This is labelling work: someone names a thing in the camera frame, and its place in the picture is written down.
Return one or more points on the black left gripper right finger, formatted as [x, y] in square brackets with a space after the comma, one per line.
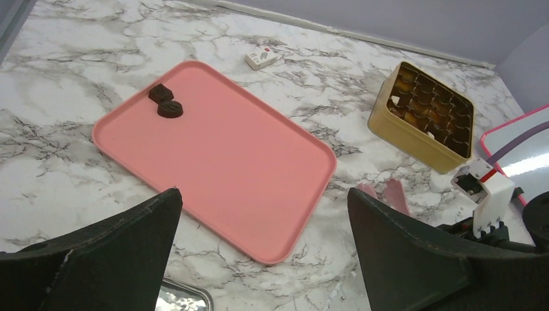
[409, 265]

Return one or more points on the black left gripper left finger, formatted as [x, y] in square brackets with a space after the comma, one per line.
[115, 264]

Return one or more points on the silver tin lid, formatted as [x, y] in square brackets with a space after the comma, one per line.
[179, 295]

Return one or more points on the pink silicone tongs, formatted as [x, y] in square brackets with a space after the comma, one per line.
[394, 194]

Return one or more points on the pink plastic tray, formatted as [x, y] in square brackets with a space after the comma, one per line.
[244, 170]

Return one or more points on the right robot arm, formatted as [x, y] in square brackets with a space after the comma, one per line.
[514, 227]

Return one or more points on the gold chocolate tin box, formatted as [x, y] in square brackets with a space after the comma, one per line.
[424, 118]

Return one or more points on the dark oval chocolate centre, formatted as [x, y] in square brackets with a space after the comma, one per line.
[170, 109]

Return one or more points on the dark diamond chocolate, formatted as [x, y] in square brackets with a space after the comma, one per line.
[160, 94]

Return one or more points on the pink framed whiteboard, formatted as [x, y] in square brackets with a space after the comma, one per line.
[527, 164]

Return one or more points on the small white card box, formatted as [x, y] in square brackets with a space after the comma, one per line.
[260, 58]

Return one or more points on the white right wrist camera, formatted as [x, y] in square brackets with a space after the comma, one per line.
[492, 191]

